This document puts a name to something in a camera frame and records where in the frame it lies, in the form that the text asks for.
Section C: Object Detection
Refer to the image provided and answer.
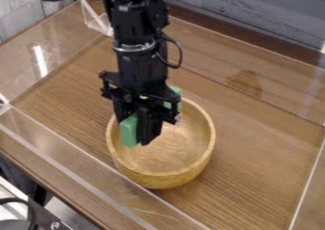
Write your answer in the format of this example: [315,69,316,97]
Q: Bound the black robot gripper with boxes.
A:
[99,48,181,145]

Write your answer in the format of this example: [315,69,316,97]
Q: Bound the green rectangular block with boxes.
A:
[119,86,182,148]

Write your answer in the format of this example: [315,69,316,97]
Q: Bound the brown wooden bowl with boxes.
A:
[106,98,217,189]

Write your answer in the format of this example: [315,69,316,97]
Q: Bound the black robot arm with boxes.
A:
[101,0,182,147]

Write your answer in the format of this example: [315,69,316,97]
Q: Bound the clear acrylic corner bracket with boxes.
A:
[80,0,113,37]

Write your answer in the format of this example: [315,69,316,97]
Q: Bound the black metal frame bracket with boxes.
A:
[28,205,74,230]

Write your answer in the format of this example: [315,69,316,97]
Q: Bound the black cable lower left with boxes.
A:
[0,197,38,230]

